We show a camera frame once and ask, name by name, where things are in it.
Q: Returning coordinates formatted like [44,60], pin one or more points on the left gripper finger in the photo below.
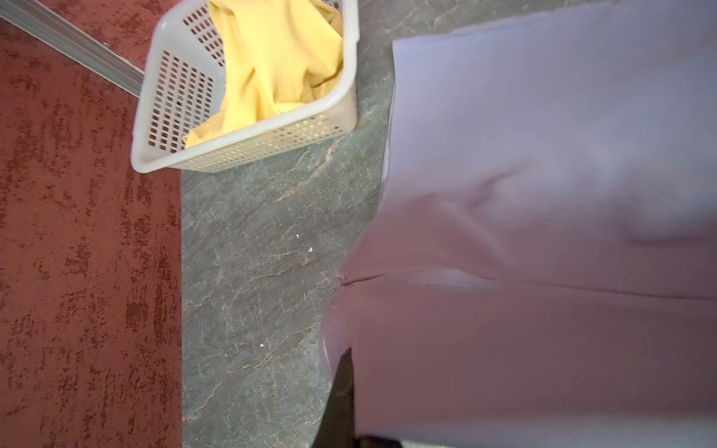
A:
[337,426]

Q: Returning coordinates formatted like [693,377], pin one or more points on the lavender skirt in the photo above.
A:
[541,269]

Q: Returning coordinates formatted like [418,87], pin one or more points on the white plastic laundry basket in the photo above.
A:
[184,85]

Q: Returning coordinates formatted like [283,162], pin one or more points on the yellow skirt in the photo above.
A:
[279,56]

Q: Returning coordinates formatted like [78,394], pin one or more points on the left aluminium corner post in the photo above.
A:
[50,28]

